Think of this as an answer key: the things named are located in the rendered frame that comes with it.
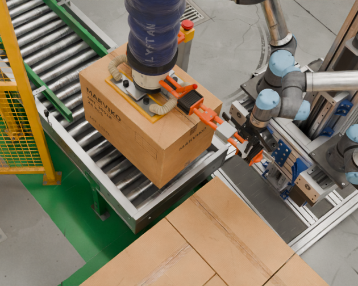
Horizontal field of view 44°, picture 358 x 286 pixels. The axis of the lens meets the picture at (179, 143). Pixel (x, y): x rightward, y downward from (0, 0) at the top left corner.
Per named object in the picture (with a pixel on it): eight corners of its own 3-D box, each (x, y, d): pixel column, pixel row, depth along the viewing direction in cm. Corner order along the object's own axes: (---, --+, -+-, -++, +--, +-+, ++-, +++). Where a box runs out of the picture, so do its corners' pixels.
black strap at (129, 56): (116, 52, 198) (115, 46, 194) (154, 28, 208) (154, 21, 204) (151, 82, 191) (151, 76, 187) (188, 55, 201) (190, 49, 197)
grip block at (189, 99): (175, 105, 201) (176, 97, 196) (190, 93, 205) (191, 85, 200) (188, 117, 198) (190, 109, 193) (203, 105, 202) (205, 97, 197)
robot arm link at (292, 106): (310, 89, 164) (281, 84, 164) (311, 113, 158) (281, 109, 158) (303, 102, 171) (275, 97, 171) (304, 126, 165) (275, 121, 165)
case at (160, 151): (84, 119, 252) (78, 72, 219) (137, 83, 270) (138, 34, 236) (159, 189, 233) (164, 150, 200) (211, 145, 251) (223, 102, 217)
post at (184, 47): (166, 126, 338) (178, 27, 254) (173, 122, 341) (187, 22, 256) (171, 132, 335) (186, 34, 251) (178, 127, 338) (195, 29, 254)
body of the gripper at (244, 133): (248, 125, 185) (255, 107, 175) (264, 138, 182) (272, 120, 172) (236, 135, 182) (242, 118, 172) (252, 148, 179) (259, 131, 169)
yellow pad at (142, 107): (104, 81, 217) (103, 74, 213) (120, 71, 222) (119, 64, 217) (152, 124, 206) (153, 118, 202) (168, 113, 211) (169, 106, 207)
